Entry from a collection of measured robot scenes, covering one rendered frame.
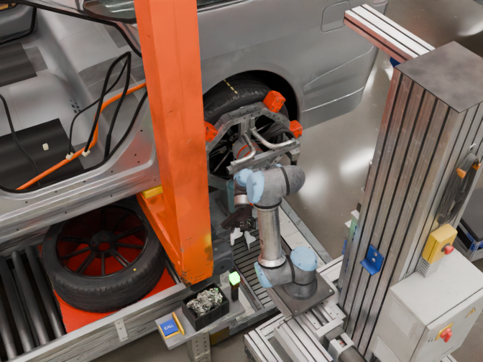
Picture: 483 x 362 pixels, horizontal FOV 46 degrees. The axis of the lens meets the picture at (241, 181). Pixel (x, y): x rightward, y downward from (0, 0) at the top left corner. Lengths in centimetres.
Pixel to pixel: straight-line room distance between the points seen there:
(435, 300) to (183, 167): 107
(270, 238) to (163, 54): 85
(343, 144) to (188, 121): 246
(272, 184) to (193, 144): 35
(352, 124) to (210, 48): 219
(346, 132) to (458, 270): 248
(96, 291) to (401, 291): 158
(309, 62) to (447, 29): 311
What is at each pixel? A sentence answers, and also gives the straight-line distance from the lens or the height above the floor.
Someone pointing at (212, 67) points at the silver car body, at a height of 140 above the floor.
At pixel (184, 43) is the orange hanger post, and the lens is 194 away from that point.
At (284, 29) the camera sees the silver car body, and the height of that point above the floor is 149.
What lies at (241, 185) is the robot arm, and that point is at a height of 112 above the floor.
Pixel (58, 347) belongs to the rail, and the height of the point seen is 38.
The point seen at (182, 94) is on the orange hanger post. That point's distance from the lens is 205.
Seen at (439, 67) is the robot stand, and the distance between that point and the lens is 175.
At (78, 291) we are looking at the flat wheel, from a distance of 308.
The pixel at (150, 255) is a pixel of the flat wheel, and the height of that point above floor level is 50.
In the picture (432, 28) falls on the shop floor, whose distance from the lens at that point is 602.
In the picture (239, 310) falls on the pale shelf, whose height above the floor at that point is 45.
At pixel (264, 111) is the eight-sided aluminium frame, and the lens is 295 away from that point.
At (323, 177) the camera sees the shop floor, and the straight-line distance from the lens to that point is 417.
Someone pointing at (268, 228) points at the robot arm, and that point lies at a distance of 224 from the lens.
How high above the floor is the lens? 298
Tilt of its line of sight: 47 degrees down
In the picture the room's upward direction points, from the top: straight up
